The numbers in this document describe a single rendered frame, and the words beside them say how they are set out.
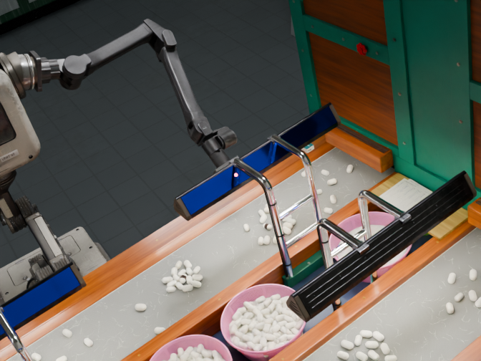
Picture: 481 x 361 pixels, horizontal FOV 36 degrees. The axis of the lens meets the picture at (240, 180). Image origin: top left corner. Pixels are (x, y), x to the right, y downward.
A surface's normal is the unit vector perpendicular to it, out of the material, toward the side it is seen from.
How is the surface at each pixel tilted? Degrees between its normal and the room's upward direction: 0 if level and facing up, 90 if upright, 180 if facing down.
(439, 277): 0
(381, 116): 90
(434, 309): 0
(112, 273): 0
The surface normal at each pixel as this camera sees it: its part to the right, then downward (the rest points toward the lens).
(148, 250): -0.22, -0.76
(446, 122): -0.79, 0.50
